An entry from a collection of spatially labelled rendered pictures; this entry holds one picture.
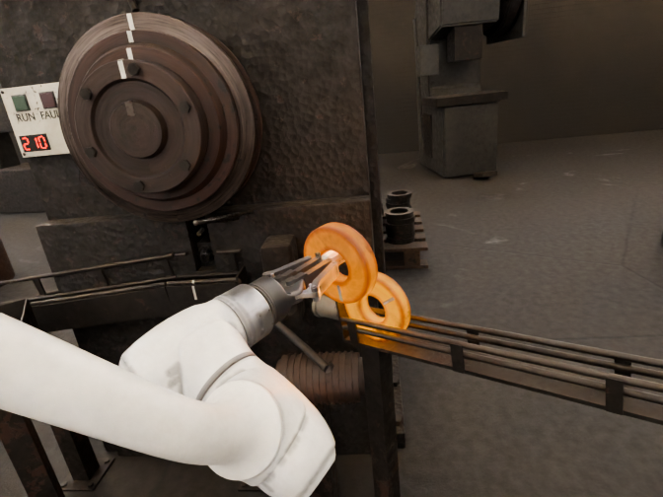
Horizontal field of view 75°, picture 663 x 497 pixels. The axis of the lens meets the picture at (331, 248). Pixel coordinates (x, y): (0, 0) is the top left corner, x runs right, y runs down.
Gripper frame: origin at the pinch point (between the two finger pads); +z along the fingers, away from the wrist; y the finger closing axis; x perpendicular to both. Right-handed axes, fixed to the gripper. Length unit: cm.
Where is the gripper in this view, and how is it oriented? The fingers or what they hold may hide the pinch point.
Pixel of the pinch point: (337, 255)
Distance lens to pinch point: 81.4
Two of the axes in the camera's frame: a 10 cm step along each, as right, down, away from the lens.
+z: 6.3, -3.9, 6.7
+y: 7.6, 1.5, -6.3
